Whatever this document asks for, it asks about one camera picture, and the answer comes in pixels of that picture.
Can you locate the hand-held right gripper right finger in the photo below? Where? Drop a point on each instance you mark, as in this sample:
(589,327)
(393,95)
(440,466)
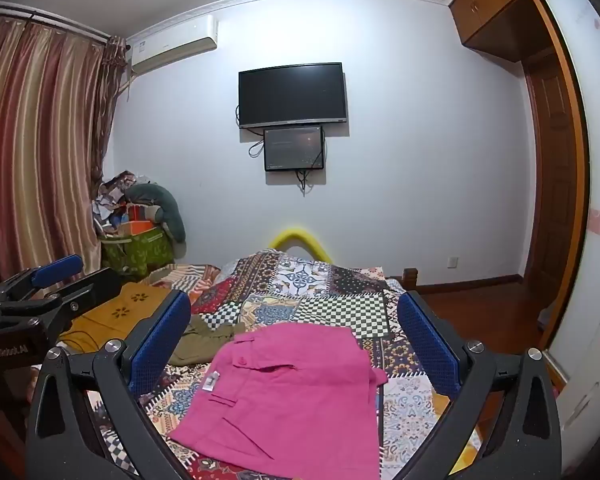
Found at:
(425,345)

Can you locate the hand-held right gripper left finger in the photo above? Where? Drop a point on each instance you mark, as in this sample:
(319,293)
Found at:
(160,340)

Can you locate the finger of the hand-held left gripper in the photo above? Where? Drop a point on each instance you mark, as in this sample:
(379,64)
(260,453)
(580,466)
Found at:
(57,267)
(95,285)

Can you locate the olive green pants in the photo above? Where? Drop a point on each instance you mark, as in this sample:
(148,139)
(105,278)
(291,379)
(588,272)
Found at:
(200,345)

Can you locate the pink pants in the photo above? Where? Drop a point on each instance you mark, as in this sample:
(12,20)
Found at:
(290,400)

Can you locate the wooden lap desk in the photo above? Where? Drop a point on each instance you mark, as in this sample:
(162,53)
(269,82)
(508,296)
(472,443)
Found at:
(115,310)

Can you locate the green patterned bag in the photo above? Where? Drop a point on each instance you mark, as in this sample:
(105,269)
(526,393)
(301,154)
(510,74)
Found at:
(140,255)

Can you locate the orange box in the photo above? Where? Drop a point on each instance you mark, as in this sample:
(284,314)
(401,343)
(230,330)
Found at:
(142,227)

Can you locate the patchwork bed blanket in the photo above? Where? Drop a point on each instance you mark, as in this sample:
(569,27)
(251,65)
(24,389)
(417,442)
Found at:
(325,305)

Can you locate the striped red gold curtain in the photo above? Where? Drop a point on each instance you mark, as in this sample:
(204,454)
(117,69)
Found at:
(40,135)

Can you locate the yellow foam tube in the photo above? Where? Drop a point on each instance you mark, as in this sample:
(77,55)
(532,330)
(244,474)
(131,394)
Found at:
(292,235)

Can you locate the white appliance with stickers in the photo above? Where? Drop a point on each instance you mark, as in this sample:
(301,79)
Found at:
(595,370)

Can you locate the small black monitor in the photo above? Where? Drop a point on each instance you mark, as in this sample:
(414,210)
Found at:
(294,149)

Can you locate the white air conditioner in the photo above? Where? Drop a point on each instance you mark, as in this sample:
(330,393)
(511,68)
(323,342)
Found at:
(175,45)

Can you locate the wooden bed post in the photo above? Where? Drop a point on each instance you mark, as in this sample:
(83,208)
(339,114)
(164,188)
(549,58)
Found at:
(410,279)

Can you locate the white wall socket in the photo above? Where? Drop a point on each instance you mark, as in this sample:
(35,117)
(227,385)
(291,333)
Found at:
(451,261)

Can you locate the white curtain rail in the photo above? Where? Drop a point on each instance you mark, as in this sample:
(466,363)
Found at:
(55,21)

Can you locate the black wall television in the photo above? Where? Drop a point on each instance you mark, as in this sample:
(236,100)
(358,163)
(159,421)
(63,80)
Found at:
(292,94)

